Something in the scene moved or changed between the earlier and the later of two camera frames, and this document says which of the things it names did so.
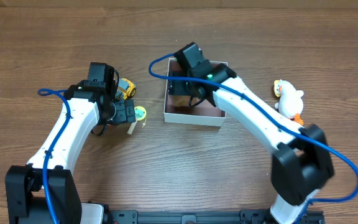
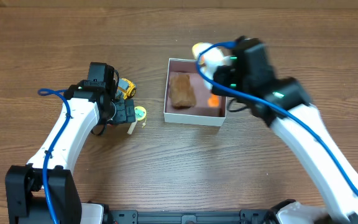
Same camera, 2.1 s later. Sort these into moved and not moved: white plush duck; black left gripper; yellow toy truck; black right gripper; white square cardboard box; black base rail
Moved: white plush duck; black right gripper
Not moved: black left gripper; white square cardboard box; yellow toy truck; black base rail
